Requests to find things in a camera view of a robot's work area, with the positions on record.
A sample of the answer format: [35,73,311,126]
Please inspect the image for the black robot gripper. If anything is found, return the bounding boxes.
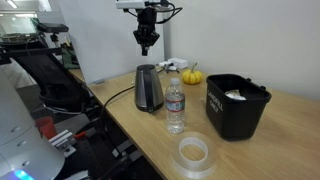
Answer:
[132,7,161,57]

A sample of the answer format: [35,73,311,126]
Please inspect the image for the steel electric kettle black lid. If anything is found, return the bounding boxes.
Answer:
[133,63,165,114]

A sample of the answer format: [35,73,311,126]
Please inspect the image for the small grey plug adapter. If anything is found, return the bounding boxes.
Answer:
[164,64,179,73]

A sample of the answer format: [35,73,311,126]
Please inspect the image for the white divider board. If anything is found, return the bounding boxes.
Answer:
[58,0,166,85]

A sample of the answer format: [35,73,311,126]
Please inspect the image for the small yellow pumpkin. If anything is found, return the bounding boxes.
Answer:
[181,62,204,86]

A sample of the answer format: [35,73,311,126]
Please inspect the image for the clear plastic water bottle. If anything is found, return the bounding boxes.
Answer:
[165,77,186,135]

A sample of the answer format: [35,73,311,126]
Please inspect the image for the dark green object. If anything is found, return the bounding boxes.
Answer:
[61,44,80,70]

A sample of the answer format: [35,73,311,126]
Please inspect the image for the black office chair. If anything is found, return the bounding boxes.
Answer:
[8,48,93,113]

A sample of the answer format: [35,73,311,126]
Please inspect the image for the crumpled white paper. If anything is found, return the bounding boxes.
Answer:
[224,89,247,101]

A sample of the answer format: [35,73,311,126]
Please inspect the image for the black landfill bin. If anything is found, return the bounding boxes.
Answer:
[205,73,273,142]

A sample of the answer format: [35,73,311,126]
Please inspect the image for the clear tape roll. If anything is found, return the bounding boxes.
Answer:
[171,131,219,180]

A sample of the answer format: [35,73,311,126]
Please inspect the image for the red cup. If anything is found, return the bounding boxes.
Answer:
[35,116,58,140]

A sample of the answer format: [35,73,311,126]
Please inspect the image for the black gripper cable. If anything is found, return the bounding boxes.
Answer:
[155,1,184,25]

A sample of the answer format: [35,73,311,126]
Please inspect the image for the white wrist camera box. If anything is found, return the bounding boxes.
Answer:
[115,0,148,10]

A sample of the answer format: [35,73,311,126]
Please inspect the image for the black power cable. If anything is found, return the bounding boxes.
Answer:
[99,66,167,116]

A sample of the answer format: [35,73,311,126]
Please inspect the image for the black camera on stand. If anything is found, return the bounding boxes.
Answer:
[37,22,70,48]

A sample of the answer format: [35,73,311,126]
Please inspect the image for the orange tool handle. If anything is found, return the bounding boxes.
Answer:
[73,130,88,140]

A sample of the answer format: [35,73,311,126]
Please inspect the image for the aluminium extrusion bracket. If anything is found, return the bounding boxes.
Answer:
[49,129,78,158]

